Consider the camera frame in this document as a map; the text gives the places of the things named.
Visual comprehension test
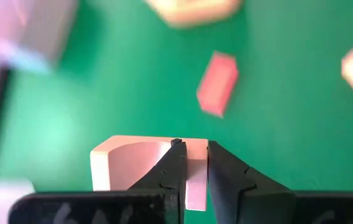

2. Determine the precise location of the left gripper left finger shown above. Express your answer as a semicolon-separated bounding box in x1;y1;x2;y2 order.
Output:
128;138;188;224

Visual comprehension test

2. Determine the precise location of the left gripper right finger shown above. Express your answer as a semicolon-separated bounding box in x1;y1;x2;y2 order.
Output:
207;140;297;224

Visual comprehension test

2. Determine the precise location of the red rectangular block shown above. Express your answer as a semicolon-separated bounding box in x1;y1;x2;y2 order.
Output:
196;51;239;119

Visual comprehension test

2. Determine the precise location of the green table mat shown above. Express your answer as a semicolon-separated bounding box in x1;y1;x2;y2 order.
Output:
0;0;353;224

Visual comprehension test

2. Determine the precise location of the yellow cube block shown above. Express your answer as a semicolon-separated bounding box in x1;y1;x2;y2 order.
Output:
145;0;243;29

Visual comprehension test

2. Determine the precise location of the natural wood arch block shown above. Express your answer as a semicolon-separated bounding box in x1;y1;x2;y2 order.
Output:
89;135;209;212

